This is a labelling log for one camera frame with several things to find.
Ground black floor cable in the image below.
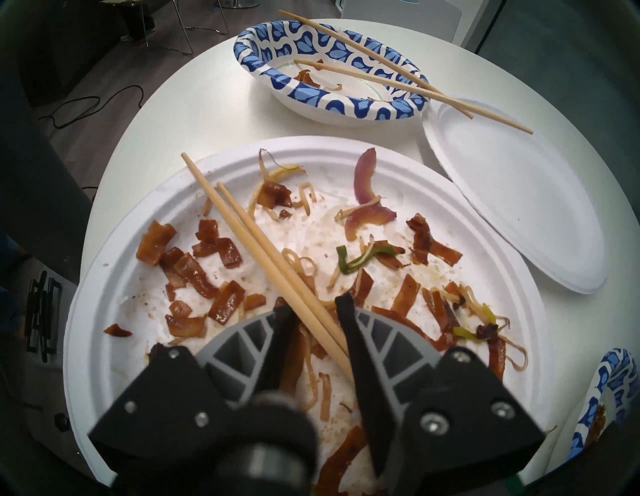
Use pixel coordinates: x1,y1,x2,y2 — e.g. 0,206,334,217
37,84,147,131

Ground large blue patterned paper bowl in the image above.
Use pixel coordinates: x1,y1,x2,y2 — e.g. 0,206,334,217
233,20,431,127

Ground small white foam plate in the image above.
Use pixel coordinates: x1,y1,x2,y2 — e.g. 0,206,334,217
422,97,610,295

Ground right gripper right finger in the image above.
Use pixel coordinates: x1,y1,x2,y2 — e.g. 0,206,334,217
334,292,546,496

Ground brown food scraps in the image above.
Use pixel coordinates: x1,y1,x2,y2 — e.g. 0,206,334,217
295,60,346,93

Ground large white foam plate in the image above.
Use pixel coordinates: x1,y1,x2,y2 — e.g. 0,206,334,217
63,135,556,488

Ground minced brown food leftovers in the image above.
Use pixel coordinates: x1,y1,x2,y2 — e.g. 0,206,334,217
585,402,608,446

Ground white chair with handle hole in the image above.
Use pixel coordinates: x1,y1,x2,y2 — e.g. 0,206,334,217
340,0,463,47

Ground small blue patterned paper bowl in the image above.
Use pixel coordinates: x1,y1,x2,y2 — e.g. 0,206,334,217
567,347,640,461

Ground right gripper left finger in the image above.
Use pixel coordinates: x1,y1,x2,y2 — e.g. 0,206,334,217
89,305,301,477

